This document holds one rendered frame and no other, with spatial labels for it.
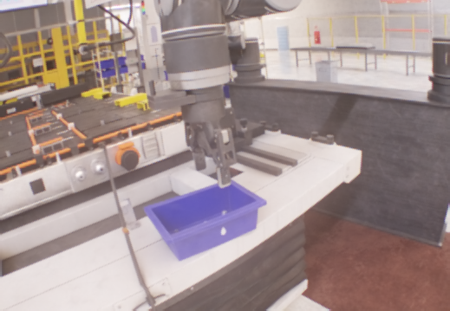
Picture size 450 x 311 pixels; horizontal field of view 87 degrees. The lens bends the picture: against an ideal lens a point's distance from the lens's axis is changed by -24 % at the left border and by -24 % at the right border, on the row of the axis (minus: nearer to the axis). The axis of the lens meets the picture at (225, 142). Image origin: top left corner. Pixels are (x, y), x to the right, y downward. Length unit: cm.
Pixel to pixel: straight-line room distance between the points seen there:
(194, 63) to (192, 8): 9
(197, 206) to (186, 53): 40
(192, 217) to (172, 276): 19
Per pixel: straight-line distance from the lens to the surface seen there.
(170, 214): 72
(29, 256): 96
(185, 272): 64
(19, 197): 95
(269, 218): 75
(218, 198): 76
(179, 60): 47
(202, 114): 49
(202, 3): 47
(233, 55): 233
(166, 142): 103
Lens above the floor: 125
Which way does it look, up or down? 19 degrees down
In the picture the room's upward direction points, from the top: 7 degrees counter-clockwise
